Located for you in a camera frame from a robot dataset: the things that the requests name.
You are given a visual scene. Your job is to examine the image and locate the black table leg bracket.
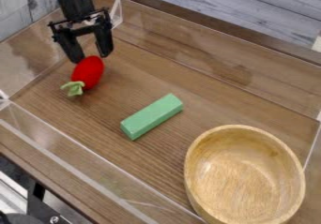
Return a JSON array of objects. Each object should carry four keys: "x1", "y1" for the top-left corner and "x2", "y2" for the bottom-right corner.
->
[{"x1": 26, "y1": 182, "x2": 72, "y2": 224}]

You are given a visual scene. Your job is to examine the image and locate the red plush strawberry toy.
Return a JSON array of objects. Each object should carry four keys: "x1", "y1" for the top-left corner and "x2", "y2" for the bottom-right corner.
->
[{"x1": 60, "y1": 55, "x2": 104, "y2": 97}]

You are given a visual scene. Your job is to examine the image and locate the clear acrylic table enclosure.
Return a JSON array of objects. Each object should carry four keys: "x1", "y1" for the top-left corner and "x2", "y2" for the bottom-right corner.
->
[{"x1": 0, "y1": 0, "x2": 321, "y2": 224}]

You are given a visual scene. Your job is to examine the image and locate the wooden bowl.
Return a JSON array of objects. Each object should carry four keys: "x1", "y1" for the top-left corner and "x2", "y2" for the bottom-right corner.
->
[{"x1": 184, "y1": 125, "x2": 306, "y2": 224}]

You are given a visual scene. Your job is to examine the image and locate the green rectangular block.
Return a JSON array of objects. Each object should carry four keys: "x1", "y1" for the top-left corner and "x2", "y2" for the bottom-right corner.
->
[{"x1": 120, "y1": 94, "x2": 183, "y2": 141}]

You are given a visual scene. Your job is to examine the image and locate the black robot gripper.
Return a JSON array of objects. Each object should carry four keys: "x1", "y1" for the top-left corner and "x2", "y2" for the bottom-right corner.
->
[{"x1": 49, "y1": 0, "x2": 113, "y2": 64}]

